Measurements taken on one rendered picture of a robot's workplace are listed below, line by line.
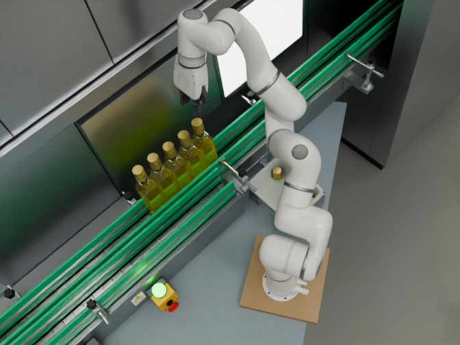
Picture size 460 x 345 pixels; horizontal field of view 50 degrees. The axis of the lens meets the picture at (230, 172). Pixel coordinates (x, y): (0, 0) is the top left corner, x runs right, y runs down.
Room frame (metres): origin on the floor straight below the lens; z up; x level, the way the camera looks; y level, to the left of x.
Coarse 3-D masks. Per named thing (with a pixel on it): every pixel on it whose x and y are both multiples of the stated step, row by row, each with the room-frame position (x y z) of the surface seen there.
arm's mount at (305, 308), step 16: (256, 240) 0.67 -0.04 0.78; (256, 256) 0.62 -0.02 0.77; (256, 272) 0.56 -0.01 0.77; (320, 272) 0.51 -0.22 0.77; (256, 288) 0.51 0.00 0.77; (320, 288) 0.46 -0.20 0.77; (240, 304) 0.47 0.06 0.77; (256, 304) 0.46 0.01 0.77; (272, 304) 0.45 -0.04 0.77; (288, 304) 0.44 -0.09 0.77; (304, 304) 0.43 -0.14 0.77; (304, 320) 0.38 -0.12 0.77
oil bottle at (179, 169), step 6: (180, 156) 0.87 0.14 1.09; (168, 162) 0.86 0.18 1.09; (174, 162) 0.85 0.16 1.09; (180, 162) 0.85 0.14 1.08; (168, 168) 0.85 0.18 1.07; (174, 168) 0.84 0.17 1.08; (180, 168) 0.84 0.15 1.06; (186, 168) 0.85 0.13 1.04; (174, 174) 0.83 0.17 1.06; (180, 174) 0.84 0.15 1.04; (186, 174) 0.85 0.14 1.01; (180, 180) 0.83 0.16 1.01; (186, 180) 0.84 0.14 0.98; (180, 186) 0.83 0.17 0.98
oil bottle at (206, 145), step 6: (192, 138) 0.93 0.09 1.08; (198, 138) 0.92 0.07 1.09; (204, 138) 0.91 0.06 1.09; (210, 138) 0.92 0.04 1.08; (198, 144) 0.90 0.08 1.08; (204, 144) 0.90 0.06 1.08; (210, 144) 0.91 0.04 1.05; (204, 150) 0.90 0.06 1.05; (210, 150) 0.91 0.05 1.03; (204, 156) 0.89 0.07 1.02; (210, 156) 0.91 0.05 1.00; (216, 156) 0.92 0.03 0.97; (204, 162) 0.90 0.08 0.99; (210, 162) 0.90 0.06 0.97
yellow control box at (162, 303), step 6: (156, 282) 0.59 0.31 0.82; (162, 282) 0.58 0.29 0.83; (150, 288) 0.57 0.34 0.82; (168, 288) 0.56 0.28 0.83; (150, 294) 0.55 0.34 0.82; (168, 294) 0.54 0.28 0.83; (174, 294) 0.54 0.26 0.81; (156, 300) 0.53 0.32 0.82; (162, 300) 0.52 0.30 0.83; (168, 300) 0.52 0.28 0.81; (174, 300) 0.53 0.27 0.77; (162, 306) 0.51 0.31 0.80; (168, 306) 0.52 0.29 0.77
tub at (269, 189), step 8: (272, 160) 0.93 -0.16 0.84; (280, 160) 0.93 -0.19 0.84; (264, 168) 0.91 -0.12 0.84; (288, 168) 0.90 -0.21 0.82; (256, 176) 0.88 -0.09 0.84; (264, 176) 0.89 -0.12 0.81; (256, 184) 0.87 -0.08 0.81; (264, 184) 0.88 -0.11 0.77; (272, 184) 0.88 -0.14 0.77; (280, 184) 0.87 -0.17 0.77; (256, 192) 0.82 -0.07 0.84; (264, 192) 0.85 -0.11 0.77; (272, 192) 0.84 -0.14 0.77; (280, 192) 0.84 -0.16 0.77; (320, 192) 0.76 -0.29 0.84; (264, 200) 0.78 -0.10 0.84; (272, 200) 0.81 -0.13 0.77; (312, 200) 0.74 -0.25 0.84; (272, 208) 0.75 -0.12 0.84
